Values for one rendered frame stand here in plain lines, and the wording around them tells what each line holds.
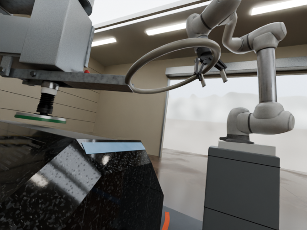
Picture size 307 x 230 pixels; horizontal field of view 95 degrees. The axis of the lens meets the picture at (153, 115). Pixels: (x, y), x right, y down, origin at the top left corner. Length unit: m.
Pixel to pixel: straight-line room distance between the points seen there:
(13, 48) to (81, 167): 0.81
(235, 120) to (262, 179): 0.41
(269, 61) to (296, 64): 4.49
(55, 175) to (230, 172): 0.97
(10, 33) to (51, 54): 0.29
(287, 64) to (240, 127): 4.60
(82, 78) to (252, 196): 1.18
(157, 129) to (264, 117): 4.75
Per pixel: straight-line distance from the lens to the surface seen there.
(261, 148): 1.17
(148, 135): 5.77
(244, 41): 1.37
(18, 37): 1.08
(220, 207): 1.17
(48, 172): 0.41
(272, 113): 1.16
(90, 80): 0.79
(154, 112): 5.78
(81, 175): 0.40
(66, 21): 0.97
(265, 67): 1.26
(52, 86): 0.94
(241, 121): 1.21
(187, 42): 0.57
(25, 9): 1.46
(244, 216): 1.19
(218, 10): 0.88
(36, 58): 0.93
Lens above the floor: 0.84
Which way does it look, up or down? 7 degrees up
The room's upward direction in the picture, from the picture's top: 7 degrees clockwise
